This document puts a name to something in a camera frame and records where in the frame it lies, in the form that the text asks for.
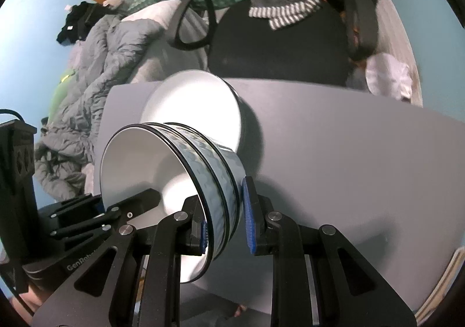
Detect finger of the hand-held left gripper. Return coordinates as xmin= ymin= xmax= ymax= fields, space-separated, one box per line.
xmin=51 ymin=188 xmax=160 ymax=239
xmin=38 ymin=194 xmax=104 ymax=220

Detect black office chair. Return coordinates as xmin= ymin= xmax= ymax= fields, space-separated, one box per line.
xmin=169 ymin=0 xmax=380 ymax=87

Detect green cloth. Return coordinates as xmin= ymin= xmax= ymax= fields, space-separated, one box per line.
xmin=49 ymin=71 xmax=77 ymax=121

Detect wooden board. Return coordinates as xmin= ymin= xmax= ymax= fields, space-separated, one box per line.
xmin=418 ymin=245 xmax=465 ymax=326

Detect white bowl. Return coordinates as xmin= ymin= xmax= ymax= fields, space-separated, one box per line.
xmin=100 ymin=123 xmax=210 ymax=283
xmin=180 ymin=124 xmax=246 ymax=237
xmin=160 ymin=124 xmax=235 ymax=262

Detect white pillow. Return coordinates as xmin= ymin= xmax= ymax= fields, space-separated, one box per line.
xmin=124 ymin=0 xmax=211 ymax=84

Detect white tied plastic bag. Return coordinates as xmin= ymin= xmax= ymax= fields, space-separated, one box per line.
xmin=365 ymin=52 xmax=413 ymax=100

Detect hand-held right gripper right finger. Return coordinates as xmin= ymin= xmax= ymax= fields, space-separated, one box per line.
xmin=242 ymin=176 xmax=416 ymax=327

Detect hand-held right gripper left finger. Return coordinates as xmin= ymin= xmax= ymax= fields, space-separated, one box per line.
xmin=31 ymin=196 xmax=209 ymax=327

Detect black clothes pile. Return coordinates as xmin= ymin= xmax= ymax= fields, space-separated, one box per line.
xmin=56 ymin=1 xmax=113 ymax=45

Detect gray quilt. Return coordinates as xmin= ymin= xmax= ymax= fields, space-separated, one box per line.
xmin=34 ymin=15 xmax=164 ymax=200

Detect large white plate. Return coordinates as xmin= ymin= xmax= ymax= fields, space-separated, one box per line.
xmin=140 ymin=70 xmax=249 ymax=168

